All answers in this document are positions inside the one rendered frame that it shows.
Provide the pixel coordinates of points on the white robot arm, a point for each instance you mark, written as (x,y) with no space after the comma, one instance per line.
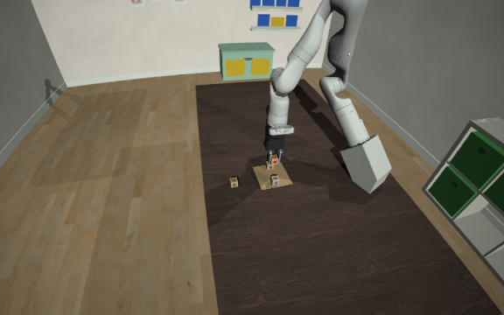
(340,51)

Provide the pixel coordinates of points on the tan flat mat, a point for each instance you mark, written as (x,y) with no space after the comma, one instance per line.
(263,176)

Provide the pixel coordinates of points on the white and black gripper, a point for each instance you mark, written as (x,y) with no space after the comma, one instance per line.
(276,130)

